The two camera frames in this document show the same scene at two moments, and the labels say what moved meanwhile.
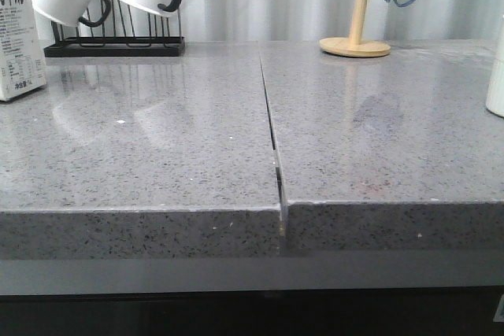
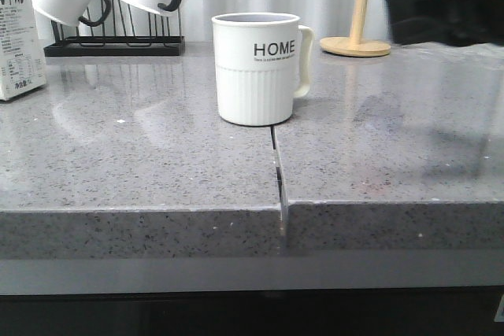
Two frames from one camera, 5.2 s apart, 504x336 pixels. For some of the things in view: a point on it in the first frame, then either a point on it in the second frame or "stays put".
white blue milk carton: (22, 68) stays put
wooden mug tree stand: (356, 46) stays put
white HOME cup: (494, 102) → (255, 62)
